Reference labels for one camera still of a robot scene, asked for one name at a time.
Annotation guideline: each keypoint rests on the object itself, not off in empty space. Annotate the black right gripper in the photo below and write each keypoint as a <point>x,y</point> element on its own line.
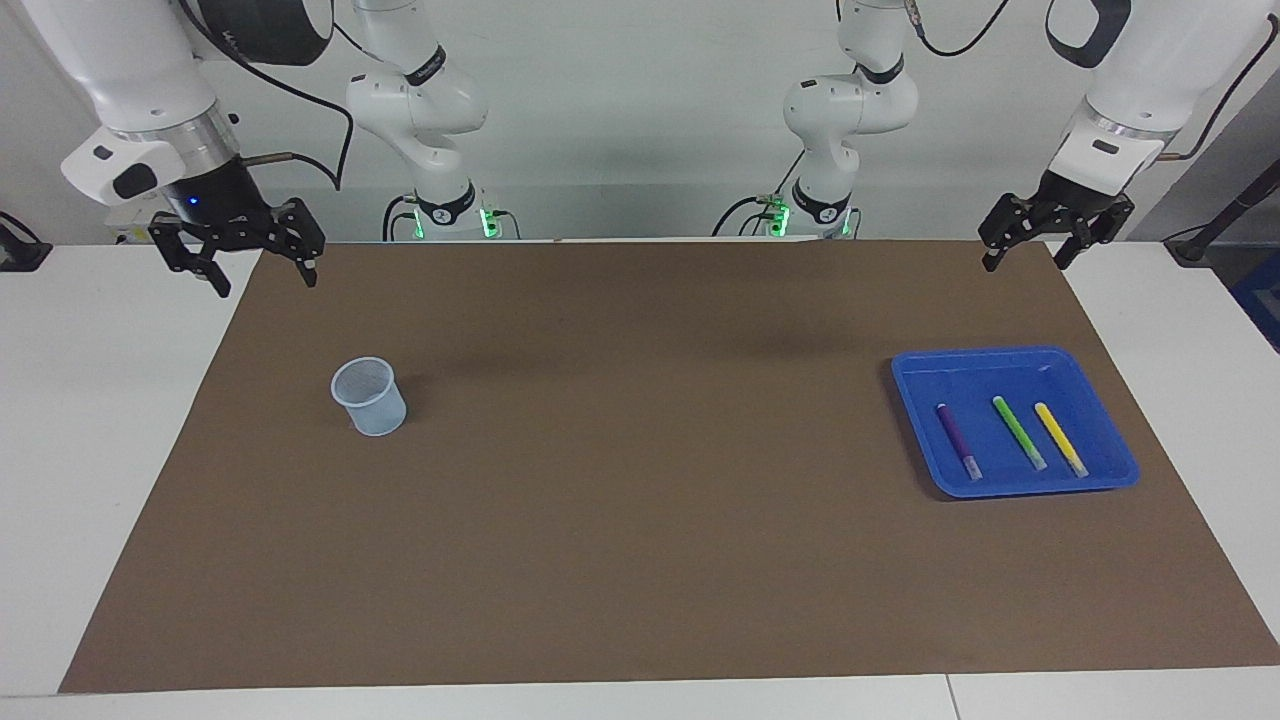
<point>222,205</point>

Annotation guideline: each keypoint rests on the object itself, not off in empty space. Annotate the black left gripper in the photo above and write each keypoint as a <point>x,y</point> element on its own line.
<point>1068,198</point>

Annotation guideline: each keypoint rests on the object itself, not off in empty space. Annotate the green highlighter pen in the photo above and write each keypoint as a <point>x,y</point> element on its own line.
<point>1018,432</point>

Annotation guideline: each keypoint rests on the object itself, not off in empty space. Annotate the purple highlighter pen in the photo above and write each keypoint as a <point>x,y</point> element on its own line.
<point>957,440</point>

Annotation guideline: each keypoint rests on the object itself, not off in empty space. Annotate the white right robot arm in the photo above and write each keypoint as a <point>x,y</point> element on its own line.
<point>130,60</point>

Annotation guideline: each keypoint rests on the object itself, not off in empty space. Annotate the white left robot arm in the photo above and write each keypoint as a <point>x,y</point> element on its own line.
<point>850,105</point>

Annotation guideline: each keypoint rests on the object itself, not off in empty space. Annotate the white power strip box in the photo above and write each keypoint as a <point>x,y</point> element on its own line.
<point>135,222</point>

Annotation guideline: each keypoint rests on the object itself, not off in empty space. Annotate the blue plastic tray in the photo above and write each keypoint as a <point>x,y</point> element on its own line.
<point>1010,375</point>

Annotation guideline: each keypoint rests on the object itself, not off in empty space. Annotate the black stand leg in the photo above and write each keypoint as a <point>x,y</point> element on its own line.
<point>1225,215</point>

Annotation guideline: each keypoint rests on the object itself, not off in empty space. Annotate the translucent white plastic cup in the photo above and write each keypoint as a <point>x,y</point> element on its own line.
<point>372,405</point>

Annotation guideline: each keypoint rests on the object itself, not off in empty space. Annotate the yellow highlighter pen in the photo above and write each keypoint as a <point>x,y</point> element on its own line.
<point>1060,438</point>

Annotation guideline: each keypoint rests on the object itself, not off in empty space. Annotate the blue crate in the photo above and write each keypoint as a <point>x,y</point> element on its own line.
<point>1262,300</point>

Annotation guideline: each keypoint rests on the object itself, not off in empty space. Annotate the large brown table mat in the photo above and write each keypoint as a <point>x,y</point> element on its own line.
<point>640,560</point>

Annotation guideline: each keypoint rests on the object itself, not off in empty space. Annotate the black clamp mount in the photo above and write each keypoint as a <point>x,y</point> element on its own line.
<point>20,250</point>

